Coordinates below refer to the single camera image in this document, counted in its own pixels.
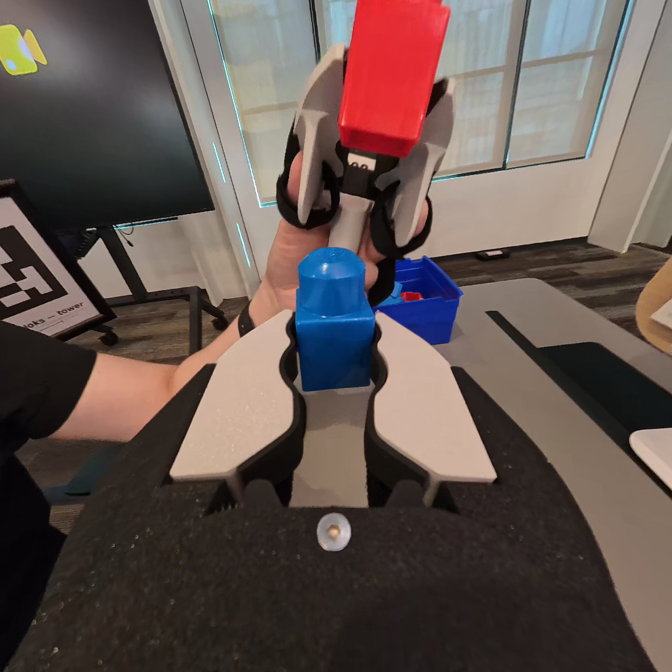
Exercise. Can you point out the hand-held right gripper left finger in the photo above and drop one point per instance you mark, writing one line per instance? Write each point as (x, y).
(231, 420)

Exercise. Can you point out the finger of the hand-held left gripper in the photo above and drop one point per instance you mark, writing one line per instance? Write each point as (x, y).
(433, 141)
(317, 115)

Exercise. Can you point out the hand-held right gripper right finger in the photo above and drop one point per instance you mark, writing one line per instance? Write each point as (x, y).
(435, 420)

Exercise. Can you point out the red mega block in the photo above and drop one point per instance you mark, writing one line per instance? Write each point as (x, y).
(391, 78)
(412, 296)

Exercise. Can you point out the blue plastic bin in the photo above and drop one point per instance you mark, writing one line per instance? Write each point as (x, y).
(425, 325)

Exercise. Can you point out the blue mega block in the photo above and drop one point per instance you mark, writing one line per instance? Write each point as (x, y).
(392, 299)
(333, 346)

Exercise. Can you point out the person's left forearm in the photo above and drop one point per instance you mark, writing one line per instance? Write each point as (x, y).
(136, 388)

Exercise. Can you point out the person's left hand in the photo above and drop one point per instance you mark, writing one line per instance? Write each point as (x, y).
(281, 273)

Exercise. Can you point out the black wristband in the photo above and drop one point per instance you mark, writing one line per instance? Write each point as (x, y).
(246, 320)

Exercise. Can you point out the black rolling stand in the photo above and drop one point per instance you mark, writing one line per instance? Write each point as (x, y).
(194, 315)

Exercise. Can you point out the black power strip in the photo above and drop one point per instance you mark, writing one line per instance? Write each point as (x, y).
(493, 255)

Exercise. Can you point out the white framed window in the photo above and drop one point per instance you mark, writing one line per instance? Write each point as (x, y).
(551, 78)

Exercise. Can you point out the dark office chair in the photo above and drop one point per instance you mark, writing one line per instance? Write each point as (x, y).
(89, 472)

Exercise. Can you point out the person's black shirt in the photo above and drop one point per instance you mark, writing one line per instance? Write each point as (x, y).
(31, 378)

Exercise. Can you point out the large black screen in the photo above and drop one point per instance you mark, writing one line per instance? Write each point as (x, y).
(105, 131)

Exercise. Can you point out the wooden display board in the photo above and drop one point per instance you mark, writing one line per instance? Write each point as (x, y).
(648, 325)

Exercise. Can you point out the black white pattern sign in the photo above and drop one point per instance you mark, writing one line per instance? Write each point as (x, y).
(31, 273)

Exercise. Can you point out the printed instruction sheet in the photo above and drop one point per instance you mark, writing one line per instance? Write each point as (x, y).
(664, 309)

